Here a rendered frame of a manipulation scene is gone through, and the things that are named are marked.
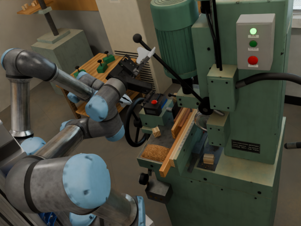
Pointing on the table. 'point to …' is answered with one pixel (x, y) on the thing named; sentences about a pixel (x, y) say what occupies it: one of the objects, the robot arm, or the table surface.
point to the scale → (186, 135)
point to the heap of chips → (155, 153)
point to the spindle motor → (176, 34)
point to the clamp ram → (174, 110)
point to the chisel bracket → (187, 99)
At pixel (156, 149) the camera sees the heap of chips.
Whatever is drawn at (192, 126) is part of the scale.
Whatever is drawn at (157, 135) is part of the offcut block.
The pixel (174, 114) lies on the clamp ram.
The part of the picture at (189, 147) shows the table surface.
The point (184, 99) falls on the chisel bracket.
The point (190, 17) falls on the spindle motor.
